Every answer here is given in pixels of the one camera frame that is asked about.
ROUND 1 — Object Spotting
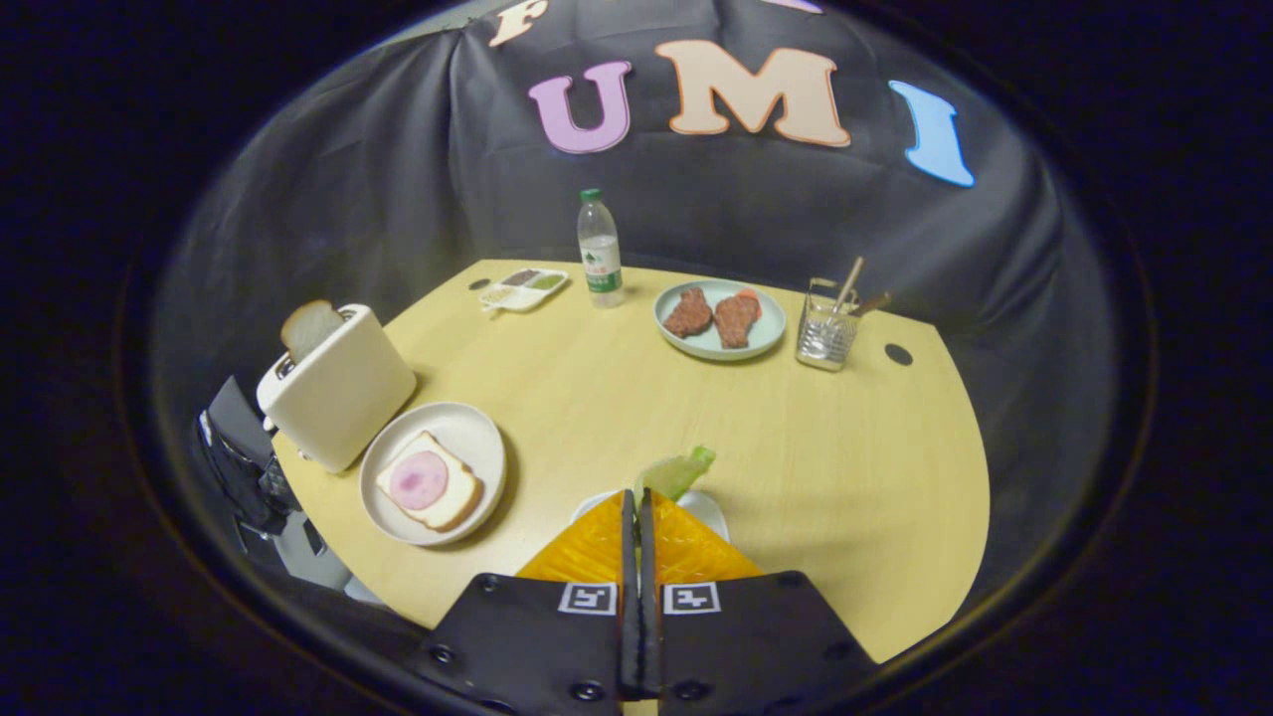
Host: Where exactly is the black backdrop cloth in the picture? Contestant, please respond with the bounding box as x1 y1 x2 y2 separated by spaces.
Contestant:
149 0 1120 637

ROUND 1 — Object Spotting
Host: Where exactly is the light blue plate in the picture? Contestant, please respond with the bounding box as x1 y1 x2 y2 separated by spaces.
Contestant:
653 279 788 362

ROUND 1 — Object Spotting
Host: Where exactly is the bread slice with ham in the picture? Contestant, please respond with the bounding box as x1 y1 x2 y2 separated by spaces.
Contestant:
375 431 485 532

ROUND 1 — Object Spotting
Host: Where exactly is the green lettuce leaf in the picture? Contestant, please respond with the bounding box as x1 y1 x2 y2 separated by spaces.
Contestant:
636 446 717 503

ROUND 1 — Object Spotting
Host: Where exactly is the small white plate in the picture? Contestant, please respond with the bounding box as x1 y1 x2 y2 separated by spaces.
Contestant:
571 487 731 544

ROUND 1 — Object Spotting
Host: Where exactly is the metal wire utensil holder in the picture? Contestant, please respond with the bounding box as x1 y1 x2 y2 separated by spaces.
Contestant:
795 277 862 373

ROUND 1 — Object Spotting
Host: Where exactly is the toast slice in toaster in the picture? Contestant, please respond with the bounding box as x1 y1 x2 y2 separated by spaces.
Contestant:
280 299 347 365

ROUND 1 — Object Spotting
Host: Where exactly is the white toaster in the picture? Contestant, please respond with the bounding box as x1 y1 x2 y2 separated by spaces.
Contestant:
256 303 419 474

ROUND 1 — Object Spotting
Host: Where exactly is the brown meat patty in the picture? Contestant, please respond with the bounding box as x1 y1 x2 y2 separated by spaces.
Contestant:
713 288 763 350
662 286 714 339

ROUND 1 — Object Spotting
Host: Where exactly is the clear plastic water bottle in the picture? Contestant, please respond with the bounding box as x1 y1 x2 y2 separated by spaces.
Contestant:
578 188 627 309

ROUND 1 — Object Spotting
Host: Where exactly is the white round plate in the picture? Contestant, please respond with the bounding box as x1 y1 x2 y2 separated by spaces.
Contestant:
359 401 508 548

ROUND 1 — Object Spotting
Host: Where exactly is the white divided sauce tray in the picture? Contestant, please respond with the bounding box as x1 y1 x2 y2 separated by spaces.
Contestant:
479 267 570 314

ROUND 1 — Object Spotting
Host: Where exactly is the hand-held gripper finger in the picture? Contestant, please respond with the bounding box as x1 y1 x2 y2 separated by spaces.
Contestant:
636 487 880 716
417 489 637 716

